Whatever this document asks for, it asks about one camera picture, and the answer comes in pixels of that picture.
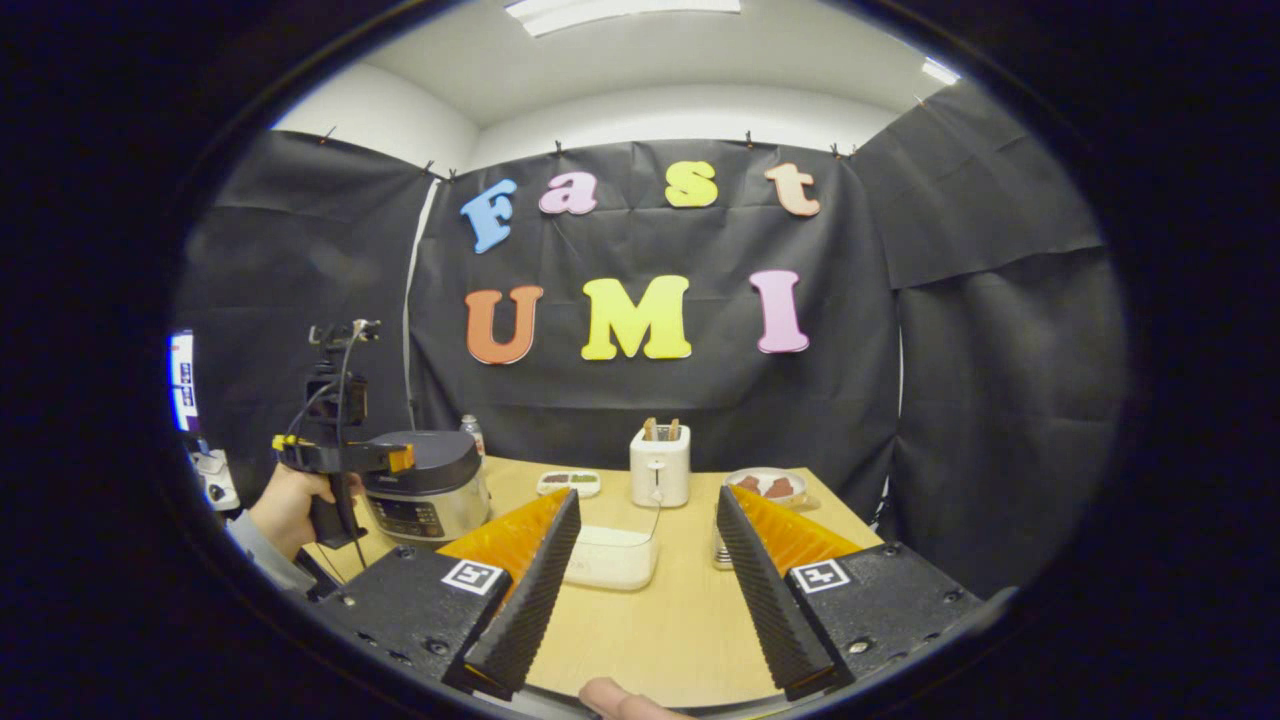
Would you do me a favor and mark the clear box of rice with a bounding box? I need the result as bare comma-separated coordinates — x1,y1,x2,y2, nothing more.
562,505,661,591

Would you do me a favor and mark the computer monitor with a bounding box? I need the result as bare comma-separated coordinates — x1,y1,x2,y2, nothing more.
168,330,199,433

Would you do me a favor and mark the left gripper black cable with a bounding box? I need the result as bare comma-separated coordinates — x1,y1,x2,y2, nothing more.
290,320,369,571

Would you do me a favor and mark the white toaster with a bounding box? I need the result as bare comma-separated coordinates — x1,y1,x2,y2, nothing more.
629,425,692,509

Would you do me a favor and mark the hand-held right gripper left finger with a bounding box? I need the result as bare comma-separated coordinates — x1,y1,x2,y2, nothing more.
318,488,583,701

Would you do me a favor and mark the white side desk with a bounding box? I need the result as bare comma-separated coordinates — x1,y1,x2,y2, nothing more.
190,440,241,511

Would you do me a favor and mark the black backdrop cloth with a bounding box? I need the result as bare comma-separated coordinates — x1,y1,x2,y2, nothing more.
172,80,1131,601

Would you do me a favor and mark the white divided dish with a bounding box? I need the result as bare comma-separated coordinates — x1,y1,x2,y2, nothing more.
536,470,603,499

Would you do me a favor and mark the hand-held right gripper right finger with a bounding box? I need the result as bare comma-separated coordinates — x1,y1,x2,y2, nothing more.
715,485,1016,701

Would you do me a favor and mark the black silver rice cooker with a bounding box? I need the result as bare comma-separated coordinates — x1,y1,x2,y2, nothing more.
360,430,493,546

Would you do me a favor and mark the white round plate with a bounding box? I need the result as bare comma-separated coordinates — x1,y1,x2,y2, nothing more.
722,467,809,504

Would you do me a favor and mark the large ceiling light panel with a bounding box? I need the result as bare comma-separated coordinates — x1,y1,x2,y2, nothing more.
503,0,743,38

